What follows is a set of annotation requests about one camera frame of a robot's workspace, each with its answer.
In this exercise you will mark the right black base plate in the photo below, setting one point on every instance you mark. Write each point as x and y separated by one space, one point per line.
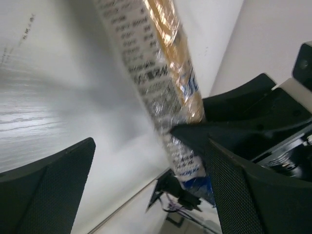
168 184

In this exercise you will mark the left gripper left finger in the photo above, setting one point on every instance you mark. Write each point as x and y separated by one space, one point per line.
43 197

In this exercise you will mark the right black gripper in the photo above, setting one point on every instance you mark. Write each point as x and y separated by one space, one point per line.
263 124

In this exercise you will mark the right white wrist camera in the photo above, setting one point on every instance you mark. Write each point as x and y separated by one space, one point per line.
299 86

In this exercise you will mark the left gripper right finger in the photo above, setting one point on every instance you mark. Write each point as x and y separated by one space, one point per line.
261 177

